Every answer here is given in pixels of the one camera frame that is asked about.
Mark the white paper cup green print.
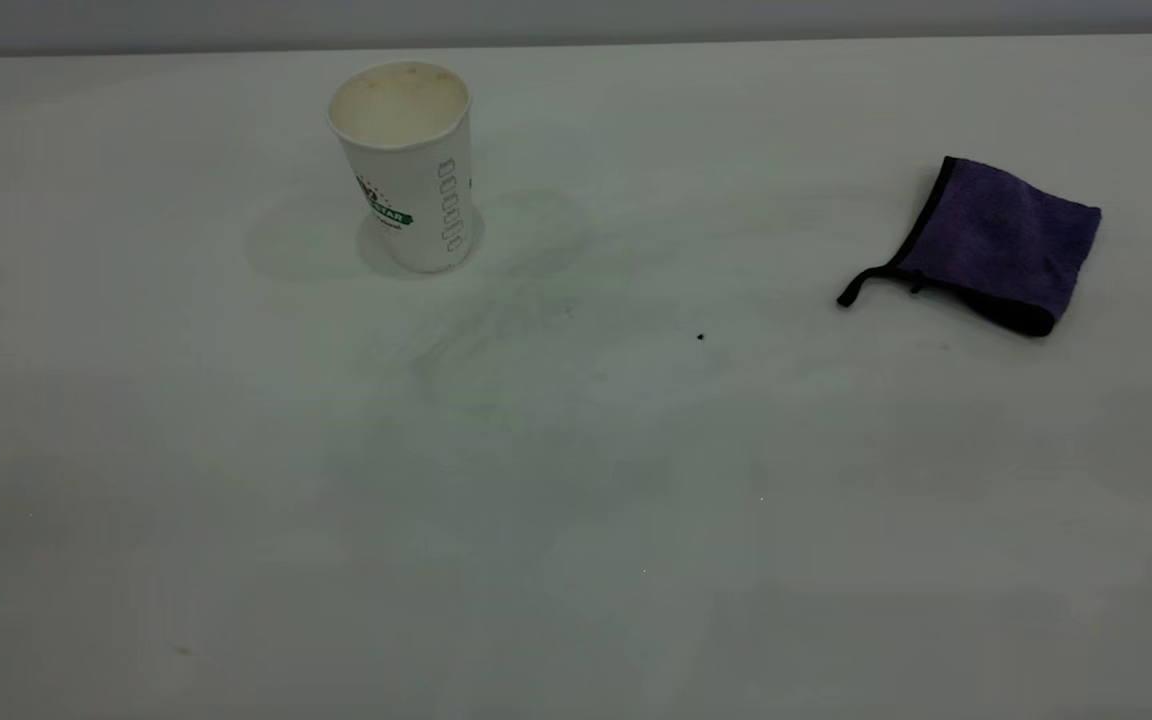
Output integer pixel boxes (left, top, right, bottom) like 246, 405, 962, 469
326, 61, 475, 274

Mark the purple cloth with black trim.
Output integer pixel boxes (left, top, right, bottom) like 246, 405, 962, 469
836, 155, 1103, 338

